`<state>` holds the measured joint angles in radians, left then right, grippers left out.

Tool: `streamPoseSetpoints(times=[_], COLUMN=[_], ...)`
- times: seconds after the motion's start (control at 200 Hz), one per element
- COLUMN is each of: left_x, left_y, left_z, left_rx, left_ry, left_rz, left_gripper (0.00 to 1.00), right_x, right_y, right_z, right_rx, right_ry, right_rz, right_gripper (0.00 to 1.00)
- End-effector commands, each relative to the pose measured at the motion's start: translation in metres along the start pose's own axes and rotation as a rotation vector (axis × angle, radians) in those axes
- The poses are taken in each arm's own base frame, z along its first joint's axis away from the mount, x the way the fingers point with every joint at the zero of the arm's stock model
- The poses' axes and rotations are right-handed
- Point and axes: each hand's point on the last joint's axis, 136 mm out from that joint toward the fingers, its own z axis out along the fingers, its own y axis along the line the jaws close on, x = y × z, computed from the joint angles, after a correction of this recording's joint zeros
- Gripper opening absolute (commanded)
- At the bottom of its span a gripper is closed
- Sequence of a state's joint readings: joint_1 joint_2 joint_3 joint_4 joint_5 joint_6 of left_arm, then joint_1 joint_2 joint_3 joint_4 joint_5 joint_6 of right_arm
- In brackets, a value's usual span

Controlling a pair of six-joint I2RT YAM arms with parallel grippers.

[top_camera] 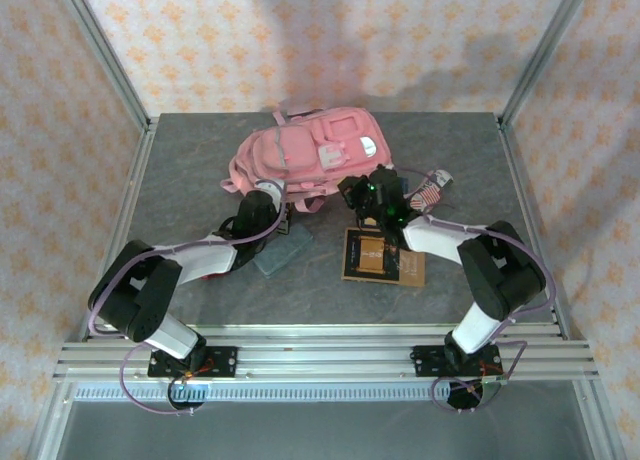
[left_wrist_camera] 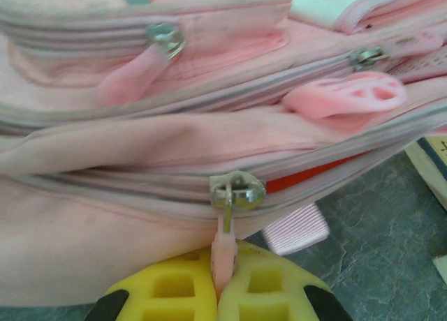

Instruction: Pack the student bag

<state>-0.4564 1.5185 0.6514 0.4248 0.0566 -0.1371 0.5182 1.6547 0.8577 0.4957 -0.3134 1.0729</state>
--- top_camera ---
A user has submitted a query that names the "dark notebook with gold label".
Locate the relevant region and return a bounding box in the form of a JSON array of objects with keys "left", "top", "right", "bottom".
[{"left": 341, "top": 227, "right": 402, "bottom": 285}]

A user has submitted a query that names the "pink backpack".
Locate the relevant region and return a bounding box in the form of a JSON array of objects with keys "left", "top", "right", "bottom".
[{"left": 219, "top": 105, "right": 396, "bottom": 214}]

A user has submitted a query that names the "aluminium lower frame leg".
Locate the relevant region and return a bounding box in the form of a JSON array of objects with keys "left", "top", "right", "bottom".
[
  {"left": 27, "top": 379, "right": 76, "bottom": 460},
  {"left": 574, "top": 379, "right": 619, "bottom": 460}
]

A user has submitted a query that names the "aluminium side rail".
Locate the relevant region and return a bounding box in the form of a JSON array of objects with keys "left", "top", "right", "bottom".
[
  {"left": 79, "top": 117, "right": 160, "bottom": 342},
  {"left": 496, "top": 117, "right": 569, "bottom": 339}
]

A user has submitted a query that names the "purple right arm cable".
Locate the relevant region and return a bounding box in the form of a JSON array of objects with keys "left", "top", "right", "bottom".
[{"left": 394, "top": 167, "right": 556, "bottom": 416}]

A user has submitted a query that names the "blue book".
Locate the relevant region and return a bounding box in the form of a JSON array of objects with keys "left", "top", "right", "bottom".
[{"left": 252, "top": 223, "right": 315, "bottom": 280}]

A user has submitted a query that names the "small circuit board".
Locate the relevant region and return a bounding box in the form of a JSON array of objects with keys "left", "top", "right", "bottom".
[
  {"left": 479, "top": 374, "right": 509, "bottom": 401},
  {"left": 167, "top": 374, "right": 211, "bottom": 414}
]

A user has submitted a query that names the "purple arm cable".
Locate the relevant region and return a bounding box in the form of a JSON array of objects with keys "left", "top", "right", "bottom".
[
  {"left": 394, "top": 167, "right": 556, "bottom": 416},
  {"left": 87, "top": 179, "right": 289, "bottom": 416}
]

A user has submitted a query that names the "red white striped pouch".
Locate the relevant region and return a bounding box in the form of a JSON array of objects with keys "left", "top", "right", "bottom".
[{"left": 407, "top": 168, "right": 455, "bottom": 215}]

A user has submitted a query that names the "grey slotted cable duct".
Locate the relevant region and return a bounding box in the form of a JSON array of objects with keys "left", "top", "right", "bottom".
[{"left": 72, "top": 382, "right": 581, "bottom": 402}]

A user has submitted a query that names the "brown kraft notebook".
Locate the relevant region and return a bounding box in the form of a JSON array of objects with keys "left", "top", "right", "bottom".
[{"left": 397, "top": 247, "right": 427, "bottom": 287}]

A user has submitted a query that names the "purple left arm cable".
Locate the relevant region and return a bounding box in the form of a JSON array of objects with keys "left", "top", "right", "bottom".
[{"left": 87, "top": 179, "right": 289, "bottom": 416}]

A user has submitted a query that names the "orange patterned backdrop cloth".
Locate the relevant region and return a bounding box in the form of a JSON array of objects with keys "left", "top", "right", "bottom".
[{"left": 0, "top": 0, "right": 640, "bottom": 460}]

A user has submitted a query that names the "aluminium upright post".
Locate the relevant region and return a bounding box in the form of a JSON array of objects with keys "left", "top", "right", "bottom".
[
  {"left": 499, "top": 0, "right": 596, "bottom": 126},
  {"left": 52, "top": 0, "right": 151, "bottom": 131}
]

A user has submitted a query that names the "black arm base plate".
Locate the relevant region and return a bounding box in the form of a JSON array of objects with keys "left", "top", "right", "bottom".
[
  {"left": 410, "top": 344, "right": 501, "bottom": 380},
  {"left": 147, "top": 346, "right": 239, "bottom": 380}
]

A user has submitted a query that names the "aluminium cross rail beam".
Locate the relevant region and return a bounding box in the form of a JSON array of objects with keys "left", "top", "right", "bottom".
[{"left": 52, "top": 337, "right": 599, "bottom": 381}]

